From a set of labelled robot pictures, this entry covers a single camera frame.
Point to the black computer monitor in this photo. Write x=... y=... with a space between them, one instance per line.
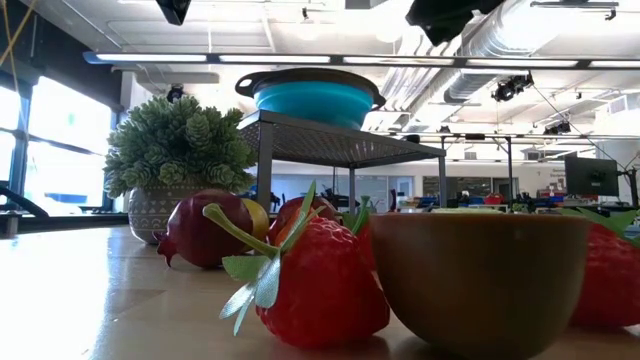
x=592 y=176

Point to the black ceiling track rail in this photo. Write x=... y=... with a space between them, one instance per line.
x=575 y=4

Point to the black overhead light bar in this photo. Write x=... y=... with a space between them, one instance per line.
x=212 y=58

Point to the black ceiling track spotlights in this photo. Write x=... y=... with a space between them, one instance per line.
x=557 y=128
x=512 y=87

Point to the black aluminium table frame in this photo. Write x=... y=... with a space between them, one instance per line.
x=60 y=223

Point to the black monitor pole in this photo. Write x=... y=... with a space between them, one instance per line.
x=633 y=187

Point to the silver ventilation duct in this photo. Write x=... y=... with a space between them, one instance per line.
x=500 y=35

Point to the dark red pomegranate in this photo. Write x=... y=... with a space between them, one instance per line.
x=205 y=235

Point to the artificial green succulent plant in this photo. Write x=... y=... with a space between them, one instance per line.
x=175 y=140

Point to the yellow plastic lemon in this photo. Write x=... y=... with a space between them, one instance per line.
x=259 y=220

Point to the red plastic strawberry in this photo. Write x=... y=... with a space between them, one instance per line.
x=366 y=245
x=325 y=290
x=612 y=280

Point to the blue collapsible colander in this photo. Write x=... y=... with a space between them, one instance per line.
x=315 y=102

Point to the black window frame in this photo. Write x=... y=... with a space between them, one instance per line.
x=21 y=150

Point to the black curved bracket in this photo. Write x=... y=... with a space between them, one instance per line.
x=27 y=205

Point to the small orange yellow peach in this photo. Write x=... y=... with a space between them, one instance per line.
x=286 y=231

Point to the grey perforated metal shelf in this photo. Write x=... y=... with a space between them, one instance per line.
x=325 y=142

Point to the black metal frame stand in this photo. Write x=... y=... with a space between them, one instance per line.
x=509 y=165

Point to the red apple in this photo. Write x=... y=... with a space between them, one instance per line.
x=292 y=207

